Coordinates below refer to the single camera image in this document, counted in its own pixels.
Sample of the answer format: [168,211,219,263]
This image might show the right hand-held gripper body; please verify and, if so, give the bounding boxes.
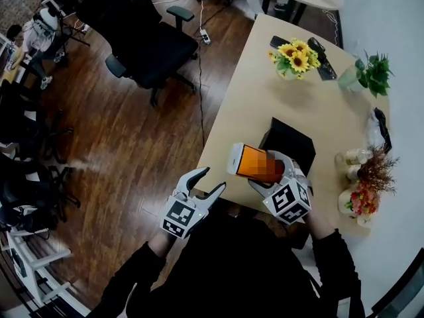
[261,166,314,226]

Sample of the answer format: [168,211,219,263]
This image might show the white metal rack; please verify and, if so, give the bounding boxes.
[5,229,73,307]

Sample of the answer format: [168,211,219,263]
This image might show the white robot head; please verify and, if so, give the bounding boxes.
[32,7,63,40]

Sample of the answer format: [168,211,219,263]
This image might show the large black office chair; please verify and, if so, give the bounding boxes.
[75,0,200,108]

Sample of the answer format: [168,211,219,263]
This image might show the crumpled clear and black bag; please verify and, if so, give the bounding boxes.
[365,107,393,152]

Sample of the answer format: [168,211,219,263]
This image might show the orange flowers in white vase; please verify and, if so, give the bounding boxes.
[337,182,381,227]

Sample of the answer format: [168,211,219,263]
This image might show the person's left forearm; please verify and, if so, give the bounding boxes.
[94,232,178,314]

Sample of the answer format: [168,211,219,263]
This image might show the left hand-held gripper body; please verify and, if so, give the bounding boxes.
[160,190,213,240]

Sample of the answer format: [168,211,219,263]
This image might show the black floor cable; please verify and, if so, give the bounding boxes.
[196,41,207,149]

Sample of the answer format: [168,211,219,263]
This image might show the long black glossy case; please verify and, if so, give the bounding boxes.
[307,36,338,81]

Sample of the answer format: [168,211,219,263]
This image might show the clear plastic bottle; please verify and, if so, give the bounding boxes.
[334,148,374,166]

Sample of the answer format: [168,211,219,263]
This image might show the person's black clothing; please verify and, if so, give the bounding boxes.
[125,199,365,318]

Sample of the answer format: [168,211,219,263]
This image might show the white floor cable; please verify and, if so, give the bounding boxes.
[151,0,205,32]

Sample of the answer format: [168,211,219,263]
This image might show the green plant in pale pot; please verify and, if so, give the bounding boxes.
[337,49,396,99]

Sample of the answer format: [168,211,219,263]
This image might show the small pale glass jar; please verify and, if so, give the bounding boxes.
[345,164,365,182]

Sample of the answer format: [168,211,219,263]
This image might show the black box container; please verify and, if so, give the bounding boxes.
[258,117,317,179]

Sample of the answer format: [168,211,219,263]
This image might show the sunflower bouquet in vase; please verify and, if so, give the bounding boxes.
[267,37,322,81]

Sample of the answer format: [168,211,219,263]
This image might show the person's right forearm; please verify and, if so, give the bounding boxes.
[303,206,364,314]

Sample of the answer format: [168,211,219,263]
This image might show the black phone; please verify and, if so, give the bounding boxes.
[269,35,290,50]

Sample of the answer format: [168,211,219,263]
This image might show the orange and white tissue pack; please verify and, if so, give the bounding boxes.
[226,142,286,183]

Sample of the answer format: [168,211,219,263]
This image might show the black swivel chair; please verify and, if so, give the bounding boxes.
[0,77,76,165]
[0,153,82,235]

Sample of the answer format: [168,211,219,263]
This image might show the dried brown flower bunch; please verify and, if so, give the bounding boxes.
[356,143,401,197]

